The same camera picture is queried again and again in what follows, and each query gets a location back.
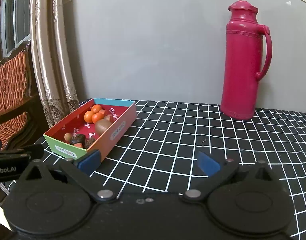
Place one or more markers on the orange tangerine in box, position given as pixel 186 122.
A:
pixel 88 117

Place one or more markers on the dark brown wrinkled fruit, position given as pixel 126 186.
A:
pixel 77 139

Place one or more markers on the pink thermos flask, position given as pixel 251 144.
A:
pixel 248 57

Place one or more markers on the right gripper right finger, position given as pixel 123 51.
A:
pixel 219 172

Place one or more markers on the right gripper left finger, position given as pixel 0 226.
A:
pixel 79 172

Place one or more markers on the dark spiky fruit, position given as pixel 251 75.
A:
pixel 88 142

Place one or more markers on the window frame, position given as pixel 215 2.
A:
pixel 14 24

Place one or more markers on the colourful cardboard fruit box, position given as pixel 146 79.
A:
pixel 123 112

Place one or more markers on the round brown fruit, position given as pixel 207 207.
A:
pixel 67 137

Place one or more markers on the orange tangerine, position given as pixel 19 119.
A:
pixel 88 117
pixel 103 111

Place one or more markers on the small orange fruit piece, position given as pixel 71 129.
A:
pixel 79 145

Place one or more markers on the black white grid tablecloth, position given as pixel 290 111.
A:
pixel 155 163

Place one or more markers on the beige satin curtain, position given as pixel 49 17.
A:
pixel 51 63

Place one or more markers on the wooden sofa orange cushions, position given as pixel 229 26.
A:
pixel 22 118

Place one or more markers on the large brown oval fruit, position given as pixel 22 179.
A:
pixel 101 126

